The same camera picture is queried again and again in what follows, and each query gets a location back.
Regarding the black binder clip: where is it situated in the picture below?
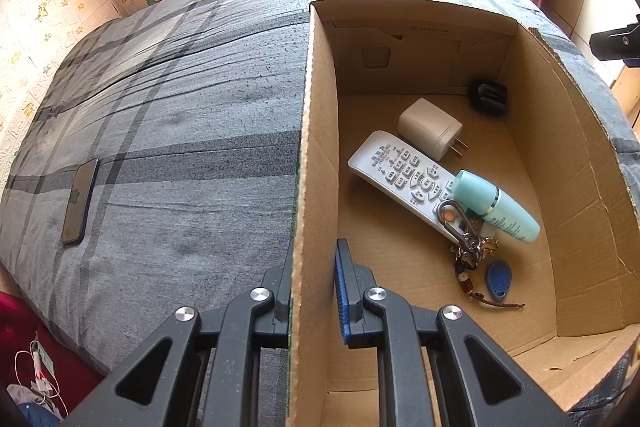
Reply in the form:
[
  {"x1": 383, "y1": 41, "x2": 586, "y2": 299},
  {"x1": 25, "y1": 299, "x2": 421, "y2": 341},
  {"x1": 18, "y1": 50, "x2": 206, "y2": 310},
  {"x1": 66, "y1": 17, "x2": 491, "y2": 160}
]
[{"x1": 467, "y1": 78, "x2": 508, "y2": 116}]

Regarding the red mattress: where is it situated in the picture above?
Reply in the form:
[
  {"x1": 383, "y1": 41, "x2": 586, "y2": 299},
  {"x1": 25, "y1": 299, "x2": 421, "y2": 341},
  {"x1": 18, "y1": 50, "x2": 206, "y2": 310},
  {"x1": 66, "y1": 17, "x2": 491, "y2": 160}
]
[{"x1": 0, "y1": 292, "x2": 103, "y2": 408}]

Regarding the white charging cable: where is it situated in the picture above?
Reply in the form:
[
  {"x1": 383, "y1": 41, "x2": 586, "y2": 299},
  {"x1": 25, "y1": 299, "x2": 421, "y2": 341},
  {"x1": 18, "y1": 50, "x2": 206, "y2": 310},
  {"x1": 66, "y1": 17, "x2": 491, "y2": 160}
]
[{"x1": 15, "y1": 332, "x2": 66, "y2": 413}]

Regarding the large white plug charger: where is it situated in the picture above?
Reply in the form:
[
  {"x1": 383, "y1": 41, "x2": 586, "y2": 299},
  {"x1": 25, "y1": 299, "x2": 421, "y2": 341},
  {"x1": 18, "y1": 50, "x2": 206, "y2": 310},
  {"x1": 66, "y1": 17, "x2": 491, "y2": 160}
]
[{"x1": 398, "y1": 98, "x2": 469, "y2": 160}]

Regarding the cardboard box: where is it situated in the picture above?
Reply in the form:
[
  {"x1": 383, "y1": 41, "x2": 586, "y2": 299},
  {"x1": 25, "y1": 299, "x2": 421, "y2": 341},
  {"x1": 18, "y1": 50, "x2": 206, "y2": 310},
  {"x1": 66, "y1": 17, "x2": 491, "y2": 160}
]
[{"x1": 289, "y1": 0, "x2": 640, "y2": 427}]

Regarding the teal cosmetic bottle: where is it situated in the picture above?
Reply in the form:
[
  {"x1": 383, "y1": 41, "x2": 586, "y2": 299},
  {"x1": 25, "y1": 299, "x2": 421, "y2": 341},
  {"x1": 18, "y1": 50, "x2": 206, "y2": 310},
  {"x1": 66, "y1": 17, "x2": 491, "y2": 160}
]
[{"x1": 452, "y1": 170, "x2": 542, "y2": 245}]

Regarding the blue key fob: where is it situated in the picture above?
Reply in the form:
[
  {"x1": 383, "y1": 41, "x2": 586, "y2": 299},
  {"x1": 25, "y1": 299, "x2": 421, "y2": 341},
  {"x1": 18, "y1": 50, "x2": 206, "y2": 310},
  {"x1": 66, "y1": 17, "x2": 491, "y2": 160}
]
[{"x1": 485, "y1": 260, "x2": 512, "y2": 299}]

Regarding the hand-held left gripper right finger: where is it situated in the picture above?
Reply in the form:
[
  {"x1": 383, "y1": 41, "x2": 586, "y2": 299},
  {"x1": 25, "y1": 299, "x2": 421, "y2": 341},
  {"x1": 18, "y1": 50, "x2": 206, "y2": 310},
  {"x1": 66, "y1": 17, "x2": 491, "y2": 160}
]
[{"x1": 334, "y1": 238, "x2": 576, "y2": 427}]

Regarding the dark smartphone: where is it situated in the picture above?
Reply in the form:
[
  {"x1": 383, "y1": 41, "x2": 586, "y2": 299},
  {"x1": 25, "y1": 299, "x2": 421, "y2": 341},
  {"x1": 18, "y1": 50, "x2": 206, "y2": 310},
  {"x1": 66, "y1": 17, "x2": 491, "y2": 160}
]
[{"x1": 61, "y1": 158, "x2": 100, "y2": 245}]

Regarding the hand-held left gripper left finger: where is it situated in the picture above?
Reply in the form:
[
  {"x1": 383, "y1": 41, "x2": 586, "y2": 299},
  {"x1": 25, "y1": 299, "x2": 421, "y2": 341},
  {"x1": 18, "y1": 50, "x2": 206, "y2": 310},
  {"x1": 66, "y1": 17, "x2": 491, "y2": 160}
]
[{"x1": 62, "y1": 264, "x2": 293, "y2": 427}]

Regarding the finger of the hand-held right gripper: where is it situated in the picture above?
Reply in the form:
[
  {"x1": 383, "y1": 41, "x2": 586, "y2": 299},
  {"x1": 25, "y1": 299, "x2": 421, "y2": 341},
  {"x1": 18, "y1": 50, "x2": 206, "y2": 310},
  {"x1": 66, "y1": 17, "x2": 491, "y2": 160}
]
[{"x1": 589, "y1": 14, "x2": 640, "y2": 68}]

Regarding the grey plaid bedsheet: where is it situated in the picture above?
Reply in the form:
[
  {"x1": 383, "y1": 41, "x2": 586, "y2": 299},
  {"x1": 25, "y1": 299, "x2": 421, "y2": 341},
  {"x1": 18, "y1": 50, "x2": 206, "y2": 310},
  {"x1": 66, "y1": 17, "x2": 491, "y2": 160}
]
[{"x1": 0, "y1": 0, "x2": 640, "y2": 378}]

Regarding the metal carabiner keychain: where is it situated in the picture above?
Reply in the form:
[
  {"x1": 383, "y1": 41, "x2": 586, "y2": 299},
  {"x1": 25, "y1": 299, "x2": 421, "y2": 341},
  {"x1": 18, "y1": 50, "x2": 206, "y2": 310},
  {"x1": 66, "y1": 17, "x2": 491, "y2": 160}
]
[{"x1": 436, "y1": 200, "x2": 526, "y2": 310}]

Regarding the white remote control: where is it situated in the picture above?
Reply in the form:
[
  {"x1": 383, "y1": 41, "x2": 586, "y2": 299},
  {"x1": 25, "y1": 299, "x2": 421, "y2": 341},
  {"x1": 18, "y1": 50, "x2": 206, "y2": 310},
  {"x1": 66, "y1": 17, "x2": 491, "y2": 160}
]
[{"x1": 348, "y1": 130, "x2": 493, "y2": 244}]

